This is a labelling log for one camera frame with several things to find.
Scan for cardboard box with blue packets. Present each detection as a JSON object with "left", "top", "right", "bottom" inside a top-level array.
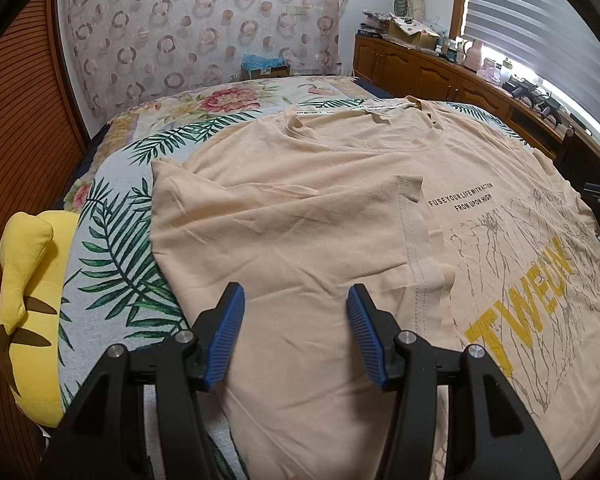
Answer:
[{"left": 241, "top": 52, "right": 293, "bottom": 81}]

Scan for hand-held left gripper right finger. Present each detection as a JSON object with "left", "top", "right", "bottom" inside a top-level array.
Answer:
[{"left": 346, "top": 284, "right": 563, "bottom": 480}]

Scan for yellow plush toy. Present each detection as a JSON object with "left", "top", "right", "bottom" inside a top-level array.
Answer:
[{"left": 0, "top": 210, "right": 81, "bottom": 428}]

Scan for navy blue bed sheet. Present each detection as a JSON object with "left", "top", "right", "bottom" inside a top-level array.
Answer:
[{"left": 352, "top": 77, "right": 391, "bottom": 100}]

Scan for circle pattern curtain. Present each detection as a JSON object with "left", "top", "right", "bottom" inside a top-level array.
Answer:
[{"left": 55, "top": 0, "right": 353, "bottom": 121}]

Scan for wooden sideboard cabinet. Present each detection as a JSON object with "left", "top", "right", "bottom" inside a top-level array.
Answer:
[{"left": 354, "top": 34, "right": 576, "bottom": 161}]

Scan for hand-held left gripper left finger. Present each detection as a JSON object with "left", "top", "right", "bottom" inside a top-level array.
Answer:
[{"left": 37, "top": 282, "right": 246, "bottom": 480}]

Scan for wooden headboard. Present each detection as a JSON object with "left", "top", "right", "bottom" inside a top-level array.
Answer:
[{"left": 0, "top": 0, "right": 88, "bottom": 480}]

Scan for open cardboard box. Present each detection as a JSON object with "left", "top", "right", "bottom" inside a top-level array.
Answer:
[{"left": 386, "top": 16, "right": 440, "bottom": 51}]

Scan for floral leaf print bedspread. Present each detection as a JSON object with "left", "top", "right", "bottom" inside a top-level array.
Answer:
[{"left": 60, "top": 74, "right": 536, "bottom": 480}]

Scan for striped window blinds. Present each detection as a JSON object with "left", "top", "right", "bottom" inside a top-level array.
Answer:
[{"left": 462, "top": 0, "right": 600, "bottom": 146}]

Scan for pink bottle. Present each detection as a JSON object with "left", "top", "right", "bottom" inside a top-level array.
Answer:
[{"left": 464, "top": 40, "right": 486, "bottom": 72}]

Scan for peach printed t-shirt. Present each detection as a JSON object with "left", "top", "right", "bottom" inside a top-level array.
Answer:
[{"left": 150, "top": 96, "right": 600, "bottom": 480}]

